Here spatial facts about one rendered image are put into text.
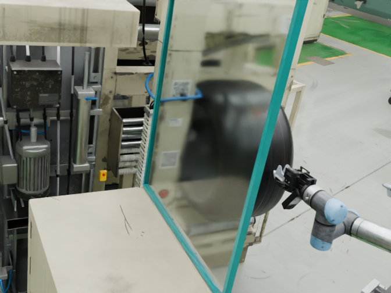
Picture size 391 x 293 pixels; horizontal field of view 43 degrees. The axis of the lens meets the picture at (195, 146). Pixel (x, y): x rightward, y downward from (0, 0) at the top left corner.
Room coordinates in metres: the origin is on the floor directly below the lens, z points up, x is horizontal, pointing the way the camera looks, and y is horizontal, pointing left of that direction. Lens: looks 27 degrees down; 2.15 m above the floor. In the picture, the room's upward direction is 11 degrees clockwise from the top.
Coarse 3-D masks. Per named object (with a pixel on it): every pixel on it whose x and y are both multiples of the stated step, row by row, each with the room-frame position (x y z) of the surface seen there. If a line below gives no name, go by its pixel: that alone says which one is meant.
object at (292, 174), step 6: (288, 168) 1.59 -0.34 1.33; (300, 168) 1.62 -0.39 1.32; (288, 174) 1.57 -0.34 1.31; (294, 174) 1.54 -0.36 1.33; (300, 174) 1.56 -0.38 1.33; (306, 174) 1.56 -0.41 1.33; (288, 180) 1.57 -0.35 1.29; (294, 180) 1.55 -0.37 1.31; (300, 180) 1.53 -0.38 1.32; (306, 180) 1.51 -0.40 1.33; (312, 180) 1.52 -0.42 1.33; (288, 186) 1.56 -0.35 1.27; (294, 186) 1.55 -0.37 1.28; (300, 186) 1.53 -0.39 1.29; (306, 186) 1.50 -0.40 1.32; (300, 192) 1.50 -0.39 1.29
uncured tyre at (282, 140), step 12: (288, 120) 1.86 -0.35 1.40; (276, 132) 1.75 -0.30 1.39; (288, 132) 1.78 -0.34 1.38; (276, 144) 1.72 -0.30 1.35; (288, 144) 1.75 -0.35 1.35; (276, 156) 1.70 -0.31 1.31; (288, 156) 1.73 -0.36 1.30; (264, 168) 1.66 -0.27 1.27; (276, 168) 1.69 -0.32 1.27; (264, 180) 1.66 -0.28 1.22; (264, 192) 1.66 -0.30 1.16; (276, 192) 1.70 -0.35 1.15; (264, 204) 1.69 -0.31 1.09; (276, 204) 1.75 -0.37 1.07; (252, 216) 1.75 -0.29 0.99
